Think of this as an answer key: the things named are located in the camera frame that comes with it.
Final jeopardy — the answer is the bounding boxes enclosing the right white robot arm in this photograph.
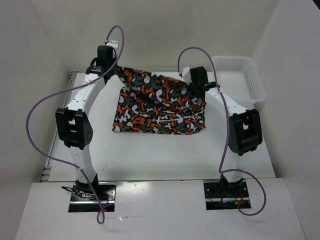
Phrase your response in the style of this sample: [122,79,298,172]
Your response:
[180,66,263,197]

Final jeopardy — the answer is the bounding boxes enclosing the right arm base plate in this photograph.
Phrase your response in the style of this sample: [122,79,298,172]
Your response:
[203,180,252,211]

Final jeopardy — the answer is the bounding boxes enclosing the aluminium table edge rail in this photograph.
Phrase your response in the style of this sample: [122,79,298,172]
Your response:
[39,71,79,182]

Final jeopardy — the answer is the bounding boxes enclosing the white plastic basket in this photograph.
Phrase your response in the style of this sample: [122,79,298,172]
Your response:
[212,55,266,109]

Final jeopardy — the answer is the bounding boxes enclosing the purple cable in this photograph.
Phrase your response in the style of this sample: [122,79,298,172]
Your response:
[25,25,125,224]
[177,47,267,216]

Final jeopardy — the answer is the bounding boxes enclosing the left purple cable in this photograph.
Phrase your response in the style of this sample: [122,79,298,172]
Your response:
[25,25,125,224]

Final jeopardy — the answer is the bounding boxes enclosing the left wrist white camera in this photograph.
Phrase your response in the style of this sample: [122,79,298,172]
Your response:
[105,39,119,51]

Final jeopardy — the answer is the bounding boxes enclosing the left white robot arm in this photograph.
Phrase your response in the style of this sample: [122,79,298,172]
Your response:
[55,45,116,200]

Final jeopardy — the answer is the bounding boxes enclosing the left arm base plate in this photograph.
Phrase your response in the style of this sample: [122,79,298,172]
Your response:
[62,182,117,213]

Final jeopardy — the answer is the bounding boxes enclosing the wrist white camera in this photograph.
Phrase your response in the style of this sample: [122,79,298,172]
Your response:
[105,39,119,51]
[178,66,192,84]

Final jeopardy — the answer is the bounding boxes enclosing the camouflage orange black shorts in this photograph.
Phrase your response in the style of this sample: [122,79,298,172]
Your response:
[112,66,206,135]

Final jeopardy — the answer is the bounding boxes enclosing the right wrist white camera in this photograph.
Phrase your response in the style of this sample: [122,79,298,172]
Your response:
[178,66,192,84]

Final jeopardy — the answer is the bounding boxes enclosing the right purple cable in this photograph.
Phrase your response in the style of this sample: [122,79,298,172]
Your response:
[177,47,267,216]

